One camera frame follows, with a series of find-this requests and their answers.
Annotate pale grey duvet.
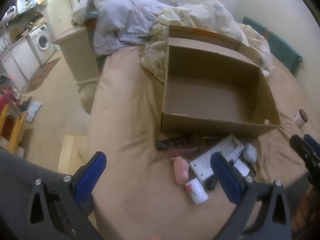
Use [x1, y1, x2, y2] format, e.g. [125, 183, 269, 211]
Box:
[71, 0, 180, 57]

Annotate white electronic device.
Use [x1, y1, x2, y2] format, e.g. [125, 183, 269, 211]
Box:
[189, 134, 245, 183]

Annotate wall shelf with clutter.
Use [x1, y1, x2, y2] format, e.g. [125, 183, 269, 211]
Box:
[7, 0, 48, 18]

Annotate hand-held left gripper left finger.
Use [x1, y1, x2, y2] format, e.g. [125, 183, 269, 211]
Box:
[25, 151, 108, 240]

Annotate brown floor rug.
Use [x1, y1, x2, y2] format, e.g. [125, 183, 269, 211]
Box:
[25, 57, 62, 93]

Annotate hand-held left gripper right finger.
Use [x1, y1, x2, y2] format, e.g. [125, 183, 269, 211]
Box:
[210, 152, 293, 240]

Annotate white washing machine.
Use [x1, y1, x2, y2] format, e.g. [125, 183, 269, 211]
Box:
[27, 24, 55, 65]

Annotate small white bottle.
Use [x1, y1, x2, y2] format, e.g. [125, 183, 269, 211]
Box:
[185, 178, 209, 204]

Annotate beige bedside cabinet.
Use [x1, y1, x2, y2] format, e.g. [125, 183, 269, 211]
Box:
[54, 27, 100, 84]

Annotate pale wooden board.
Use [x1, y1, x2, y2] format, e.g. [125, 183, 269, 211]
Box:
[58, 135, 88, 174]

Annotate cream crumpled blanket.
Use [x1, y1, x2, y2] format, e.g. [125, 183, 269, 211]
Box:
[141, 0, 274, 80]

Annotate green cushion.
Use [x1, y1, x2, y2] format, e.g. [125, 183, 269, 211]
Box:
[242, 16, 303, 75]

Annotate brown cardboard box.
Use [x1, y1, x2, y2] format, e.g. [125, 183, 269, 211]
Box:
[160, 24, 282, 137]

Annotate white bathroom scale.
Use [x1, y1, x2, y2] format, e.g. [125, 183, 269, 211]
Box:
[26, 101, 42, 123]

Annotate white jar with brown lid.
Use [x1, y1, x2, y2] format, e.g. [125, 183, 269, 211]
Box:
[293, 108, 309, 128]

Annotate white charger plug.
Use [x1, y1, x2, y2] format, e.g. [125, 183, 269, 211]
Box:
[232, 160, 250, 178]

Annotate black tube with red print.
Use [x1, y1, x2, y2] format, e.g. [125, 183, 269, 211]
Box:
[156, 137, 193, 151]

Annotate yellow wooden chair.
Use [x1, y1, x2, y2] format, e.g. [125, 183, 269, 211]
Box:
[0, 86, 29, 154]

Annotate person's right hand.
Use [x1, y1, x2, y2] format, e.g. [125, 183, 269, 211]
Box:
[291, 187, 319, 233]

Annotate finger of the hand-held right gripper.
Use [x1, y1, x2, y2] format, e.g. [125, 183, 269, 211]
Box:
[289, 134, 320, 175]
[303, 133, 320, 155]

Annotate white kitchen cabinets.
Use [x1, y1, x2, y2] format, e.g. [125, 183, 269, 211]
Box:
[0, 39, 38, 92]

